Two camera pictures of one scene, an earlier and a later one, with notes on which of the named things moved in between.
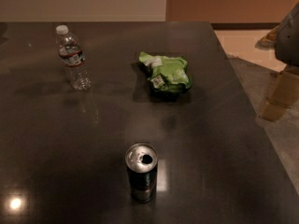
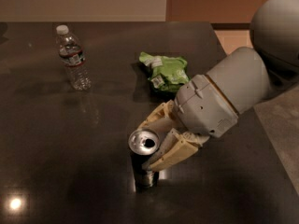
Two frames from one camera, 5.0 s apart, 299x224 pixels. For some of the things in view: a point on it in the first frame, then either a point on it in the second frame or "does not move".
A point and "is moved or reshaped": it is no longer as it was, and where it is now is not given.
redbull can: x=141 y=160 is moved or reshaped
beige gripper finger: x=283 y=94 -> x=200 y=106
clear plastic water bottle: x=72 y=53 does not move
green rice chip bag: x=168 y=75 does not move
